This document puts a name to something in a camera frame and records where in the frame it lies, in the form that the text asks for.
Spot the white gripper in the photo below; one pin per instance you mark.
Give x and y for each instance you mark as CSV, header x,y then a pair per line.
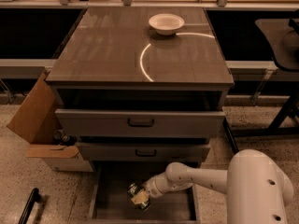
x,y
151,187

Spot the green soda can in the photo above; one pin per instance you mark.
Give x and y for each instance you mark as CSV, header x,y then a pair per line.
x,y
132,190

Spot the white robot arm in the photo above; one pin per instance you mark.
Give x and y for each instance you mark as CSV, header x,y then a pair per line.
x,y
256,189

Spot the bottom grey drawer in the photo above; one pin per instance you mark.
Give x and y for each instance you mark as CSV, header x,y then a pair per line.
x,y
112,205

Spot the grey drawer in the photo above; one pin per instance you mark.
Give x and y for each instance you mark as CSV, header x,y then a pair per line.
x,y
143,152
112,205
155,124

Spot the middle grey drawer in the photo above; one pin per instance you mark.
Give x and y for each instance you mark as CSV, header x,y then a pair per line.
x,y
143,152

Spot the top grey drawer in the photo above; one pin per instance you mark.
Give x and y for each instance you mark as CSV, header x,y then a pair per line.
x,y
155,124

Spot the grey drawer cabinet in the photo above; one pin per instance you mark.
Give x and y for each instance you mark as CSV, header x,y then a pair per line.
x,y
115,47

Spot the cans inside cardboard box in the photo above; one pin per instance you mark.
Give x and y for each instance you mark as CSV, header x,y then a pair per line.
x,y
61,138

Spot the black stand leg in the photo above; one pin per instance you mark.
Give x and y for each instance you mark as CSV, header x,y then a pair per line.
x,y
230,136

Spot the brown cardboard box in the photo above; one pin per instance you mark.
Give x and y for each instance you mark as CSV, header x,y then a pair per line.
x,y
35,122

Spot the white bowl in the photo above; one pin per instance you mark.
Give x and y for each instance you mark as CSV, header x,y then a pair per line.
x,y
166,24

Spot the black chair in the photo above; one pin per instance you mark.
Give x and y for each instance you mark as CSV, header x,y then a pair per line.
x,y
283,37

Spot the black handle bar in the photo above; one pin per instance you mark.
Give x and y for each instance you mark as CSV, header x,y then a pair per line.
x,y
34,197

